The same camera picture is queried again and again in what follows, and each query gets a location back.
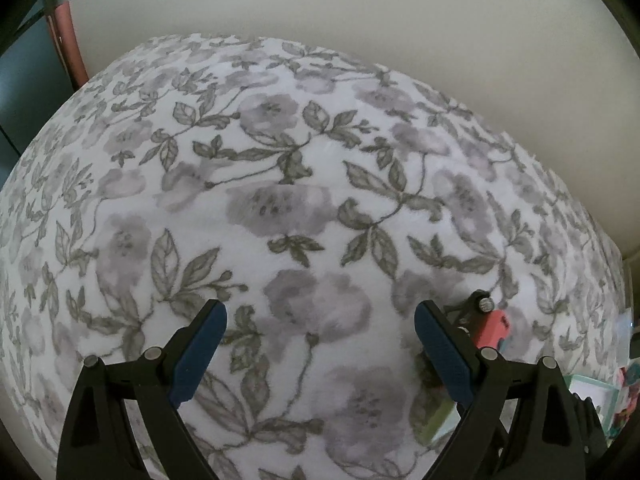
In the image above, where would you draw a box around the dark blue cabinet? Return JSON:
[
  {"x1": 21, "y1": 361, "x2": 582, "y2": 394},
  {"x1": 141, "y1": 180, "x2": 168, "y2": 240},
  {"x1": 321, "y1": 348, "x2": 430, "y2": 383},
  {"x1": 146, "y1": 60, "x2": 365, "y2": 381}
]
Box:
[{"x1": 0, "y1": 12, "x2": 73, "y2": 178}]

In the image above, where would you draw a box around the pink rolled mat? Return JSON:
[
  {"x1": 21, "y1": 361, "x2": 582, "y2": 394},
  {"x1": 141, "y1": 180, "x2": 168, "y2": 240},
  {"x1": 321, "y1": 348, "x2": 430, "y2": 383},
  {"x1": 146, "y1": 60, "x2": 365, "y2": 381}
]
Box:
[{"x1": 46, "y1": 1, "x2": 89, "y2": 90}]

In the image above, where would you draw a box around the black small clip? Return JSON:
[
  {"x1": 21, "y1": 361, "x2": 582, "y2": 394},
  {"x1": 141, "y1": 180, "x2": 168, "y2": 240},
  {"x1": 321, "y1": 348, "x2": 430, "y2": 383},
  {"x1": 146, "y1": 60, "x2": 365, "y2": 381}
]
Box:
[{"x1": 444, "y1": 289, "x2": 496, "y2": 335}]

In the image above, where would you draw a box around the teal rimmed white tray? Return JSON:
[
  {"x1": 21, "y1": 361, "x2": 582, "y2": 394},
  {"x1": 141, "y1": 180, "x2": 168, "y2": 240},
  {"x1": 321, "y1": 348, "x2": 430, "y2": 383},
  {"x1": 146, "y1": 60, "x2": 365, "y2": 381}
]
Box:
[{"x1": 564, "y1": 374, "x2": 618, "y2": 430}]

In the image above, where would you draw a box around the coral pink foam block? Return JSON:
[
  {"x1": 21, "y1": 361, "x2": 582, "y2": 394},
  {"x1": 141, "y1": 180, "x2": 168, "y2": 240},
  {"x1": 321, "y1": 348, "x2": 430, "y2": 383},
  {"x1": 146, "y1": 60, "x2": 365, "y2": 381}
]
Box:
[{"x1": 474, "y1": 310, "x2": 511, "y2": 351}]

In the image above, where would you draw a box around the green foam piece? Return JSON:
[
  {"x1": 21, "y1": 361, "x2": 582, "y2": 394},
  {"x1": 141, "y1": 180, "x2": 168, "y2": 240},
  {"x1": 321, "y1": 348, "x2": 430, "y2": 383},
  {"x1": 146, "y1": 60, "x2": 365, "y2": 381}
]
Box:
[{"x1": 409, "y1": 388, "x2": 460, "y2": 446}]

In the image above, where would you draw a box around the floral grey white blanket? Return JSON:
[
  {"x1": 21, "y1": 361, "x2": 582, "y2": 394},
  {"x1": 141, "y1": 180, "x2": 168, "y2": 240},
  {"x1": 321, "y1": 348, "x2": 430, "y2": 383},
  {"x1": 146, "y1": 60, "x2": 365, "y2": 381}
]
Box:
[{"x1": 1, "y1": 34, "x2": 625, "y2": 479}]

